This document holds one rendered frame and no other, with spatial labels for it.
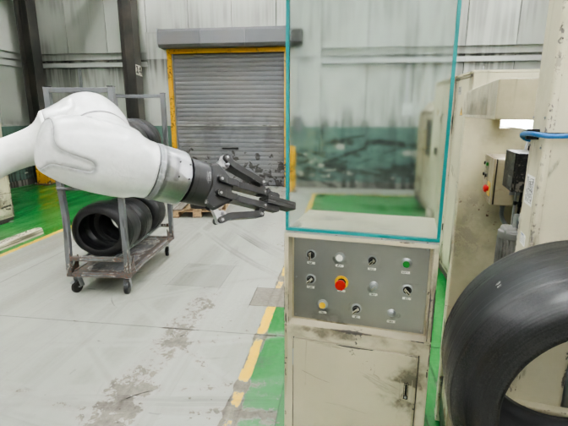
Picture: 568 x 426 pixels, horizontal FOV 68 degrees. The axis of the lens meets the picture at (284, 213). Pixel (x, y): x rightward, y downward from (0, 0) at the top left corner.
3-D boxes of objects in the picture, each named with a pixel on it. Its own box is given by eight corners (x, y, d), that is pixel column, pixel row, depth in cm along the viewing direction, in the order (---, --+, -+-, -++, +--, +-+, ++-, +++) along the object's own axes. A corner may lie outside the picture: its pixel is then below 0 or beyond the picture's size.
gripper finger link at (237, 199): (218, 187, 71) (217, 194, 71) (270, 201, 78) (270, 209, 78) (207, 191, 74) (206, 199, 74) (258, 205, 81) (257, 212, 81)
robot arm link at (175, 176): (165, 134, 64) (199, 145, 67) (141, 150, 70) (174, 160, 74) (157, 192, 61) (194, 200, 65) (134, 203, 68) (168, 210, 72)
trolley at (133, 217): (127, 251, 530) (112, 92, 485) (176, 252, 525) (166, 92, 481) (66, 295, 401) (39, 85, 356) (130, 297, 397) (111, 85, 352)
